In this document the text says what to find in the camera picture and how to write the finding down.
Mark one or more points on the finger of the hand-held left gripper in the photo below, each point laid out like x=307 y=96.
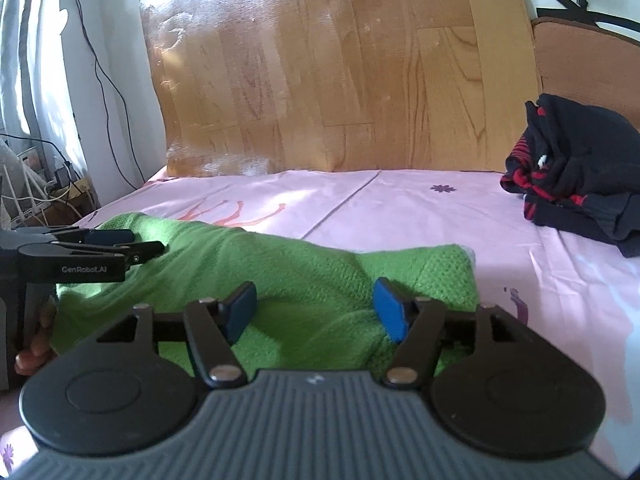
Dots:
x=145 y=251
x=112 y=236

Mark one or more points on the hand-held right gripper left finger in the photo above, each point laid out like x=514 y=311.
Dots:
x=240 y=312

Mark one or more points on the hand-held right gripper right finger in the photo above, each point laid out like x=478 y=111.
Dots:
x=392 y=310

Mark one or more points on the green and navy knit sweater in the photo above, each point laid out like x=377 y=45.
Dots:
x=310 y=280

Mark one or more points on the folded navy and red clothes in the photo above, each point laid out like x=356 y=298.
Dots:
x=575 y=170

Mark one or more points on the person's left hand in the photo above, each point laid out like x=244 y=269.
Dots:
x=37 y=355

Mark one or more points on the black plug adapter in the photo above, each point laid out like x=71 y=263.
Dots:
x=61 y=176

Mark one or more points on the pink printed bedsheet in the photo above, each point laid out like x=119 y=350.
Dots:
x=400 y=210

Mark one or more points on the light grey curtain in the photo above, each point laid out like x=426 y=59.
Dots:
x=30 y=60

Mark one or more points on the wood grain board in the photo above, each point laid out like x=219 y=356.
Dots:
x=350 y=60

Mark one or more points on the brown mesh cushion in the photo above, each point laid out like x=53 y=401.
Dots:
x=575 y=60

